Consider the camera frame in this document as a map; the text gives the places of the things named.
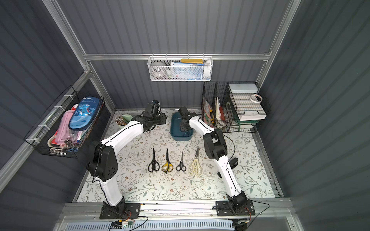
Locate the white tape roll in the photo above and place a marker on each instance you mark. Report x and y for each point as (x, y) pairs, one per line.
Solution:
(256, 98)

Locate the blue shark pencil case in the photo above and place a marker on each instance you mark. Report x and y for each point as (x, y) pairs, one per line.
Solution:
(85, 114)

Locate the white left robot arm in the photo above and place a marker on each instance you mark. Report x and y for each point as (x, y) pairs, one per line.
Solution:
(104, 166)

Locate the large black scissors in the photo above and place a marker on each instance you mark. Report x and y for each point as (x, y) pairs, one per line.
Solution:
(153, 165)

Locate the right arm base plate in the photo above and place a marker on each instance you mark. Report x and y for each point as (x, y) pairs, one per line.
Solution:
(225, 208)

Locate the black wire desk organizer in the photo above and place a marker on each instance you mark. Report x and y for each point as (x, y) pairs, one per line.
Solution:
(218, 110)

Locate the yellow case in basket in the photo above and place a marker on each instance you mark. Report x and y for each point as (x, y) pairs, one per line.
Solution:
(192, 61)

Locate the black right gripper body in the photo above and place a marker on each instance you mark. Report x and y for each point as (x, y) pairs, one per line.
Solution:
(185, 122)

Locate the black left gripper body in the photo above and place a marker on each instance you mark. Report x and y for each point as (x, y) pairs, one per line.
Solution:
(159, 118)

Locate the pink pencil case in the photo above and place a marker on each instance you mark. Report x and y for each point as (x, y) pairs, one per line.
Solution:
(63, 131)

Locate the black wire side basket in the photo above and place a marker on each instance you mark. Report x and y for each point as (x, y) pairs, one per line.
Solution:
(42, 136)

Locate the cream handled kitchen scissors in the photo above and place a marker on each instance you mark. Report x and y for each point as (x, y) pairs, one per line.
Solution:
(195, 168)

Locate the tape roll in basket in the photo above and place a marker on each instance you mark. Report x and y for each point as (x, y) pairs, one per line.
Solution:
(157, 70)

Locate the teal plastic storage box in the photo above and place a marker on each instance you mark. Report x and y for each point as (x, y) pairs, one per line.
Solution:
(175, 131)

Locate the mint green pen cup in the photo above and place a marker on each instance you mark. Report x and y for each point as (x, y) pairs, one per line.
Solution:
(123, 120)

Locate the small black scissors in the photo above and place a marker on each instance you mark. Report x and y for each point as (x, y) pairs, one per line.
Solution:
(181, 166)

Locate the white wire wall basket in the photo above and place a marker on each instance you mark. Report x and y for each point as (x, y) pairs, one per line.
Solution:
(177, 71)

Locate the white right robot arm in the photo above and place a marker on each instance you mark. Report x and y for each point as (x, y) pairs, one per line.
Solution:
(216, 149)

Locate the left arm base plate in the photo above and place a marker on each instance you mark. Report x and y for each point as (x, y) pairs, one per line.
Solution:
(130, 210)

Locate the yellow handled scissors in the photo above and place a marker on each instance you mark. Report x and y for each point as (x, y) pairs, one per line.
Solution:
(167, 167)

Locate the checkered white notebook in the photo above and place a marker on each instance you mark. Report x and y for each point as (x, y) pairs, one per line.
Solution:
(245, 109)

